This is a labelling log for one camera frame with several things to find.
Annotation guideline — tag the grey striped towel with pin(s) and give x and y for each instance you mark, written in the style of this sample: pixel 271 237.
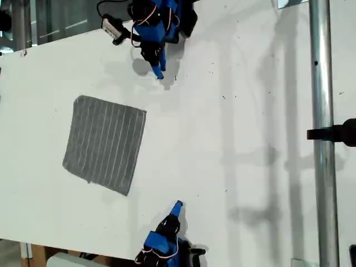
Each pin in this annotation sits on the grey striped towel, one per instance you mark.
pixel 105 144

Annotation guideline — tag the white container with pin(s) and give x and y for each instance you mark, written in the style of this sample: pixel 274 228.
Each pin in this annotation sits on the white container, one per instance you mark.
pixel 66 261

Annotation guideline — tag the wooden table leg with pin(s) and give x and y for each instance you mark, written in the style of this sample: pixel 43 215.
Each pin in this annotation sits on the wooden table leg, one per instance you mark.
pixel 39 256

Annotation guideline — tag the small dark clip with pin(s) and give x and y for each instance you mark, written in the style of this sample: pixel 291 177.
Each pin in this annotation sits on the small dark clip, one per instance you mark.
pixel 24 53

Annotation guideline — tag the metal corner plate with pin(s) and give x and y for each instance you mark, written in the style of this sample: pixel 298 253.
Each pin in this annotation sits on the metal corner plate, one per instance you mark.
pixel 289 2

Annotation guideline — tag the black round object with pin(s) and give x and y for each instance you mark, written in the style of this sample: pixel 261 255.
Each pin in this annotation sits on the black round object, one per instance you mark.
pixel 5 20

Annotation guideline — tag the black clamp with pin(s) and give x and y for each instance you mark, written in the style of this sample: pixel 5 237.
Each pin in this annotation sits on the black clamp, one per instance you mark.
pixel 333 133

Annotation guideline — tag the small black box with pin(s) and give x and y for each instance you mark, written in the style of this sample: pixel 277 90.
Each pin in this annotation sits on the small black box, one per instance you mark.
pixel 352 253

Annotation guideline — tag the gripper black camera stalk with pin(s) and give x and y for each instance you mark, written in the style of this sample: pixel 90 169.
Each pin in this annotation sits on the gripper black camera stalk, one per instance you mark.
pixel 198 251
pixel 125 37

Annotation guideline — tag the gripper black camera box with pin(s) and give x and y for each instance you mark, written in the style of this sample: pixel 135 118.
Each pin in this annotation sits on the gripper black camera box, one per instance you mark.
pixel 196 261
pixel 109 26

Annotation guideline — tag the steel post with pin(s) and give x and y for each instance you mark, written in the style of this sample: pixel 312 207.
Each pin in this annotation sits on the steel post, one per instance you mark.
pixel 322 83

